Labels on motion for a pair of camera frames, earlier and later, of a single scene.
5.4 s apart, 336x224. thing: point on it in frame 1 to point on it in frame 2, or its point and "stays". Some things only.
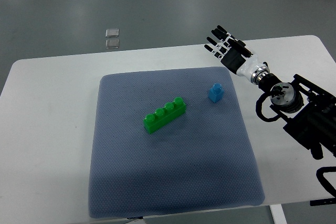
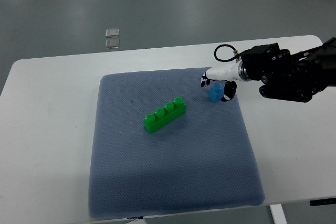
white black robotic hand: (235, 55) to (230, 73)
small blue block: (216, 93) stays
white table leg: (277, 214) stays
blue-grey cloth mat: (171, 140) stays
